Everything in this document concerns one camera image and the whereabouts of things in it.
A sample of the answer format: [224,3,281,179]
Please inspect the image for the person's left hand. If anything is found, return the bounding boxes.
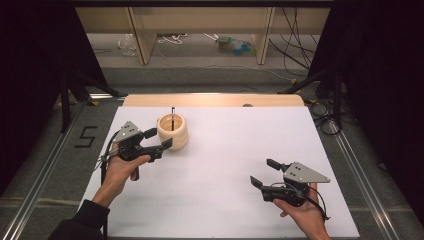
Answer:
[102,155,152,193]

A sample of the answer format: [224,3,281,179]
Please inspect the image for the cream ribbed brush holder cup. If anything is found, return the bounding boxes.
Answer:
[156,113,190,152]

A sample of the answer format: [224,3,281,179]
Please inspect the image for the clear plastic bag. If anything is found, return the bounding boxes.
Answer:
[117,33,139,57]

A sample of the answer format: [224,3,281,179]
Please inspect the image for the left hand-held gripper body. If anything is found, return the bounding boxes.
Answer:
[115,121,165,164]

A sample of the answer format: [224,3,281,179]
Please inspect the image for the black floor cables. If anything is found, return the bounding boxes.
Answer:
[304,98,351,136]

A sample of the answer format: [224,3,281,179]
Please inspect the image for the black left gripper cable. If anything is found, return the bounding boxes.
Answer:
[97,130,122,185]

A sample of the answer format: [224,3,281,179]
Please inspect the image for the colourful plastic bag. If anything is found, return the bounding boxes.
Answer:
[216,35,256,57]

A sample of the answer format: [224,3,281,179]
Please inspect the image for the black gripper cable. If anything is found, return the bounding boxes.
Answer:
[97,130,122,185]
[304,185,331,223]

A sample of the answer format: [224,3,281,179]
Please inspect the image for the white table cover sheet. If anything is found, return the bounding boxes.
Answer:
[78,105,361,239]

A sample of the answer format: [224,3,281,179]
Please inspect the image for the white floor cables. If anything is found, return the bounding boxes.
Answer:
[157,33,188,46]

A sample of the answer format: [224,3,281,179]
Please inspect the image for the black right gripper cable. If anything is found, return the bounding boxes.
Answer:
[304,185,331,223]

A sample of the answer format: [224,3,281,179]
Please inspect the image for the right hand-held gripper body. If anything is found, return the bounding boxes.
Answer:
[260,161,332,208]

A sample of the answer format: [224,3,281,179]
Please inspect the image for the person's right hand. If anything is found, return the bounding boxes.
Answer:
[273,182,330,235]

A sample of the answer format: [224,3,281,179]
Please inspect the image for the black hanging cables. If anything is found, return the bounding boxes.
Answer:
[268,7,321,78]

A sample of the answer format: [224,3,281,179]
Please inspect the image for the aluminium floor rail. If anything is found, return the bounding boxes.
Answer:
[0,99,88,240]
[328,119,401,240]

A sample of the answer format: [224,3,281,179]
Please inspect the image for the black curtain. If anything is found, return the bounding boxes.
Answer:
[308,0,424,214]
[0,0,111,198]

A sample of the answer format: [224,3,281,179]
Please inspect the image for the black metal stand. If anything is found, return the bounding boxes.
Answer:
[278,64,344,126]
[58,69,123,134]

